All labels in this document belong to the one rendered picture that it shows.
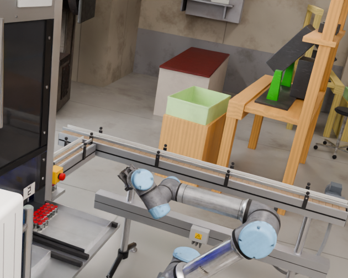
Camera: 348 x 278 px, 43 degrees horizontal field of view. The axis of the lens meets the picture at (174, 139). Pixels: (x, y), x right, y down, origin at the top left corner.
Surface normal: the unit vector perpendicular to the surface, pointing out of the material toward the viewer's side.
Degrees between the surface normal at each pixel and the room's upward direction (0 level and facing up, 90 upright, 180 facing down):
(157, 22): 90
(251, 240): 84
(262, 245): 84
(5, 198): 0
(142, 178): 63
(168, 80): 90
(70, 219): 0
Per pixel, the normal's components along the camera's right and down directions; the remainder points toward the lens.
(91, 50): -0.25, 0.32
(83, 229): 0.15, -0.92
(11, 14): 0.94, 0.25
